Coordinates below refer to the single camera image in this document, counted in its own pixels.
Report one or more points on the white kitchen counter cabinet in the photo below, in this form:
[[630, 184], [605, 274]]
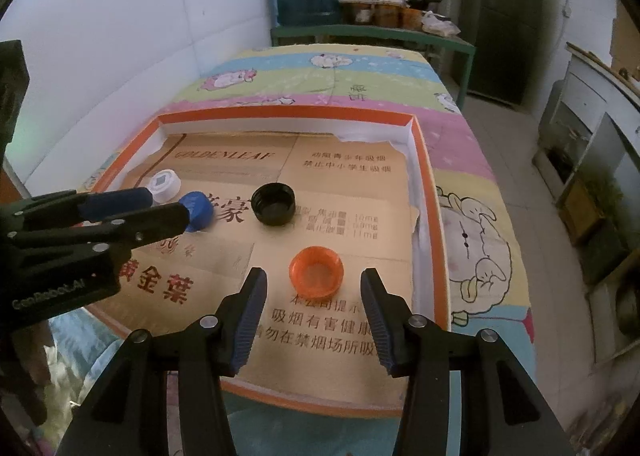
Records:
[[588, 156]]

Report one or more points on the blue bottle cap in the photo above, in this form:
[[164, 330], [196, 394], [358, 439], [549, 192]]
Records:
[[201, 211]]

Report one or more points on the dark orange bottle cap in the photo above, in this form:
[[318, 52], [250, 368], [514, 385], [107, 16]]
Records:
[[316, 273]]

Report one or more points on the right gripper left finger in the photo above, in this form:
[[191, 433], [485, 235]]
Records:
[[239, 316]]

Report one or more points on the colourful cartoon quilt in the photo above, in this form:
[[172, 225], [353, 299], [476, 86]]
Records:
[[391, 79]]

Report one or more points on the white bottle cap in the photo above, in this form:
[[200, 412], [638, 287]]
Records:
[[164, 186]]

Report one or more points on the green metal table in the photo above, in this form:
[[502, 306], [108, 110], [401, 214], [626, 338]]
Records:
[[454, 44]]

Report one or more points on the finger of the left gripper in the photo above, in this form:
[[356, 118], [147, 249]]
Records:
[[95, 205], [130, 228]]

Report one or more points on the black bottle cap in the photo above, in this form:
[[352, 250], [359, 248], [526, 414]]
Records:
[[273, 204]]

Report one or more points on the black refrigerator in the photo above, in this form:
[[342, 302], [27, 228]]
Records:
[[505, 36]]

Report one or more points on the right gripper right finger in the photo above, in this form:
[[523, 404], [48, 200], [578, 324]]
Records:
[[388, 316]]

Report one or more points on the shallow orange-rimmed cardboard tray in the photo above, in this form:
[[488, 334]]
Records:
[[429, 295]]

